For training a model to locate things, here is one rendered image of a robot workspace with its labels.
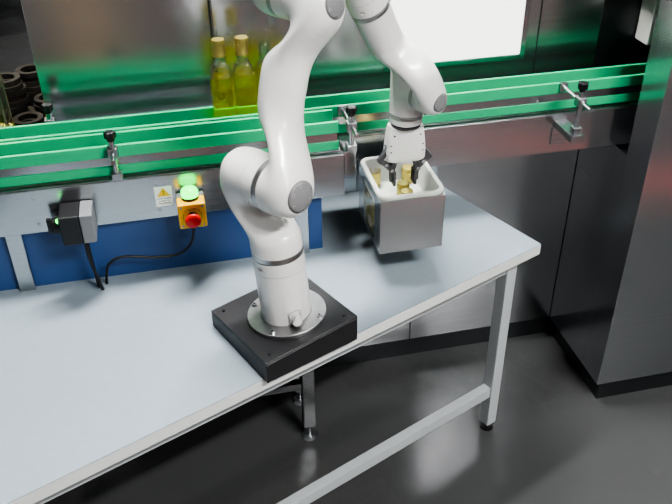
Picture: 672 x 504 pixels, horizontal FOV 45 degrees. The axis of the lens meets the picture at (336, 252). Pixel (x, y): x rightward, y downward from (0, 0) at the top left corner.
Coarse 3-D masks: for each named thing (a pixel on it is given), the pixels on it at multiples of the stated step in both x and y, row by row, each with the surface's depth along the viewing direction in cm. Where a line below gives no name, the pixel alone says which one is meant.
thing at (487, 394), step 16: (512, 272) 235; (496, 288) 240; (512, 288) 239; (496, 304) 243; (496, 320) 245; (496, 336) 248; (496, 352) 251; (496, 368) 255; (496, 384) 260; (464, 400) 255; (480, 400) 259; (496, 400) 265; (432, 416) 250; (448, 416) 252; (480, 416) 270; (400, 432) 245; (416, 432) 245; (384, 448) 240; (400, 448) 244; (352, 464) 235; (368, 464) 237; (320, 480) 230; (336, 480) 231; (48, 496) 169; (304, 496) 225; (320, 496) 230
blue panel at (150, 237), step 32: (128, 224) 212; (160, 224) 214; (224, 224) 218; (320, 224) 225; (0, 256) 208; (32, 256) 211; (64, 256) 213; (96, 256) 215; (192, 256) 221; (224, 256) 224; (0, 288) 214
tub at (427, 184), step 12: (372, 168) 219; (384, 168) 220; (396, 168) 221; (372, 180) 208; (384, 180) 222; (396, 180) 222; (420, 180) 219; (432, 180) 210; (384, 192) 217; (420, 192) 202; (432, 192) 203
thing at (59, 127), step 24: (552, 72) 234; (576, 72) 235; (600, 72) 237; (624, 72) 239; (312, 96) 222; (336, 96) 223; (360, 96) 224; (384, 96) 226; (72, 120) 211; (96, 120) 211; (120, 120) 213; (144, 120) 214; (168, 120) 216
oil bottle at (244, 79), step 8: (248, 64) 208; (232, 72) 209; (240, 72) 207; (248, 72) 207; (240, 80) 208; (248, 80) 208; (240, 88) 209; (248, 88) 209; (240, 96) 210; (248, 96) 211; (256, 96) 212; (240, 104) 211; (248, 104) 212; (256, 104) 213; (240, 112) 213; (248, 112) 213; (256, 112) 214
